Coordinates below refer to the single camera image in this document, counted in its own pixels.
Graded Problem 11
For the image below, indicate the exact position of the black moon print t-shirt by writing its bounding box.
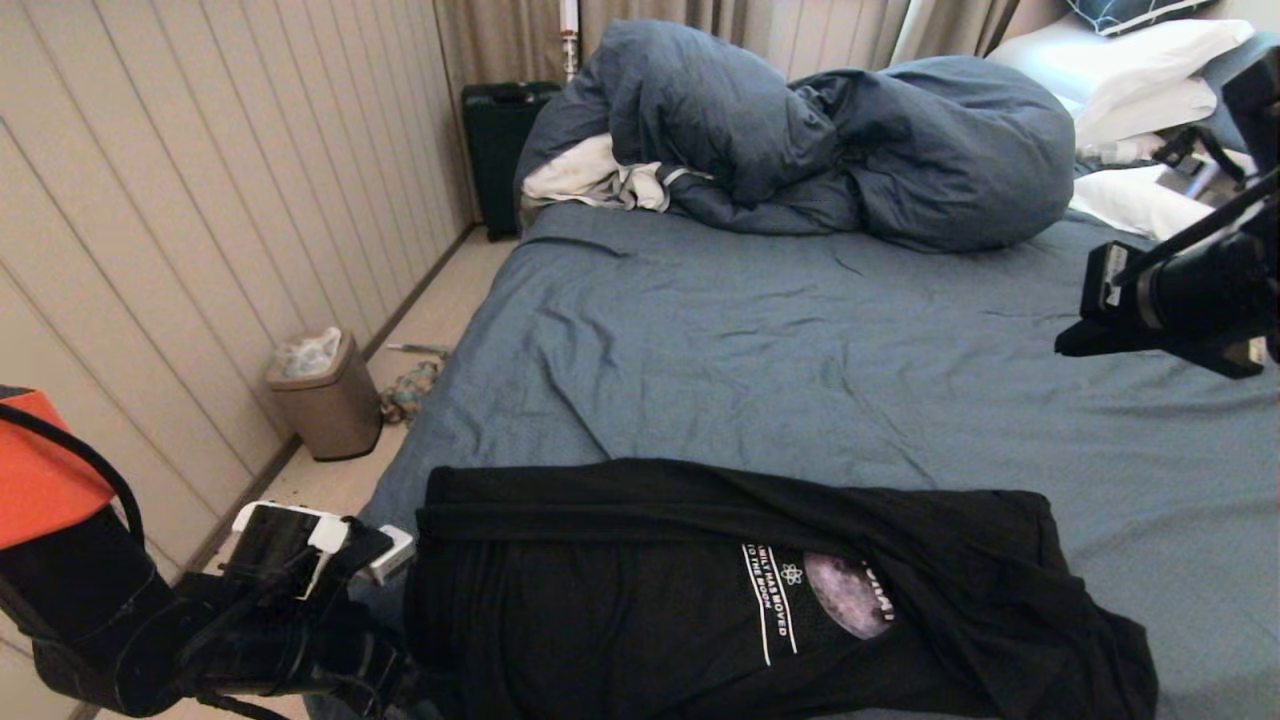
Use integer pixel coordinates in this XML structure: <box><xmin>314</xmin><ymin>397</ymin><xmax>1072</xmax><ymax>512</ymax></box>
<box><xmin>405</xmin><ymin>458</ymin><xmax>1159</xmax><ymax>720</ymax></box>

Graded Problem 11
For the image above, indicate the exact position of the long white pillow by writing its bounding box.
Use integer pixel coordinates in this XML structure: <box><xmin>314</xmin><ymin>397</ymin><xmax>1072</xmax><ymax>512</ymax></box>
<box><xmin>1068</xmin><ymin>165</ymin><xmax>1216</xmax><ymax>241</ymax></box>

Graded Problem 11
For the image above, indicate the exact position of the flat white pillow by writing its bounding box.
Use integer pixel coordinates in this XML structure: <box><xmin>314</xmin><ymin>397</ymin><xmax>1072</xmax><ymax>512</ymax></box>
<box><xmin>1075</xmin><ymin>78</ymin><xmax>1221</xmax><ymax>151</ymax></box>

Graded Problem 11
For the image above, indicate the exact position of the light blue headboard cushion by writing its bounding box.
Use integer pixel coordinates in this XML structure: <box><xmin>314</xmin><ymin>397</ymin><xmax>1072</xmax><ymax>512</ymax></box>
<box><xmin>1200</xmin><ymin>35</ymin><xmax>1280</xmax><ymax>151</ymax></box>

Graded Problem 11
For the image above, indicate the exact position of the large white pillow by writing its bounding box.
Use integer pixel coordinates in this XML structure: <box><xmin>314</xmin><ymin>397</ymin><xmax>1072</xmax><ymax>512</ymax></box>
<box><xmin>985</xmin><ymin>18</ymin><xmax>1256</xmax><ymax>121</ymax></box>

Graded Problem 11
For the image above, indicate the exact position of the dark blue duvet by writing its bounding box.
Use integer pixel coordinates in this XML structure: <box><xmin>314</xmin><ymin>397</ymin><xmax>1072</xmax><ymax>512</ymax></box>
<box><xmin>515</xmin><ymin>18</ymin><xmax>1079</xmax><ymax>253</ymax></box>

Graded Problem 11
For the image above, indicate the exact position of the beige trash bin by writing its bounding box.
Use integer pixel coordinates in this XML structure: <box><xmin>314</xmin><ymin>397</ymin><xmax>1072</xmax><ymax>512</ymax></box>
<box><xmin>265</xmin><ymin>330</ymin><xmax>383</xmax><ymax>463</ymax></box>

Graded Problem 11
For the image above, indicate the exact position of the dark patterned cushion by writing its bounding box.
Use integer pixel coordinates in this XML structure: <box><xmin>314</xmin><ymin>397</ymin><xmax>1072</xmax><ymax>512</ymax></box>
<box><xmin>1065</xmin><ymin>0</ymin><xmax>1216</xmax><ymax>36</ymax></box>

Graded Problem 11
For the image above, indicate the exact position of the multicoloured rag mop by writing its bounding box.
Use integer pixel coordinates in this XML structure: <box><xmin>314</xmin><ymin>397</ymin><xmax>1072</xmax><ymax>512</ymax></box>
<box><xmin>380</xmin><ymin>342</ymin><xmax>451</xmax><ymax>426</ymax></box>

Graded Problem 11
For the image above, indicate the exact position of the clear plastic bin bag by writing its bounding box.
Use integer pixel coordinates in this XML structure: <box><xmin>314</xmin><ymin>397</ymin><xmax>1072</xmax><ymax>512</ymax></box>
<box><xmin>275</xmin><ymin>327</ymin><xmax>343</xmax><ymax>379</ymax></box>

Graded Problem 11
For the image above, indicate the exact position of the blue bed sheet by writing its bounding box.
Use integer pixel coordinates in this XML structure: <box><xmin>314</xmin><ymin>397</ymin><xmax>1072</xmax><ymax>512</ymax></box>
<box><xmin>300</xmin><ymin>200</ymin><xmax>1280</xmax><ymax>720</ymax></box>

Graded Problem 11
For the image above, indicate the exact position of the white crumpled cloth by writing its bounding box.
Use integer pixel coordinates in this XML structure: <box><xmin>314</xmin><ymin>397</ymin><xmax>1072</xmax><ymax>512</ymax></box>
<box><xmin>522</xmin><ymin>132</ymin><xmax>716</xmax><ymax>213</ymax></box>

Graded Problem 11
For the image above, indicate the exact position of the black suitcase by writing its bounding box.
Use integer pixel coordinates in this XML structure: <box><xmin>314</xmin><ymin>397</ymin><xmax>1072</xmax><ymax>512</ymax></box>
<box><xmin>460</xmin><ymin>82</ymin><xmax>561</xmax><ymax>241</ymax></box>

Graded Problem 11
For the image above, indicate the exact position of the beige curtain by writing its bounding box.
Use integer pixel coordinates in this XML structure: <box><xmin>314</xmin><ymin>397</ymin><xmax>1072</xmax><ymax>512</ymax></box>
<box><xmin>435</xmin><ymin>0</ymin><xmax>1021</xmax><ymax>96</ymax></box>

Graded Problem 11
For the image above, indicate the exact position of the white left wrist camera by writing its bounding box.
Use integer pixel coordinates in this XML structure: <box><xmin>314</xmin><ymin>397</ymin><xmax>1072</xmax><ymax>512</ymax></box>
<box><xmin>365</xmin><ymin>525</ymin><xmax>416</xmax><ymax>586</ymax></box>

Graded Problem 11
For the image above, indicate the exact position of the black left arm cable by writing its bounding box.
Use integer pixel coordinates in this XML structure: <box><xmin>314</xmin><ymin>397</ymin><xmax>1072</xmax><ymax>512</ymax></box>
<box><xmin>0</xmin><ymin>402</ymin><xmax>146</xmax><ymax>546</ymax></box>

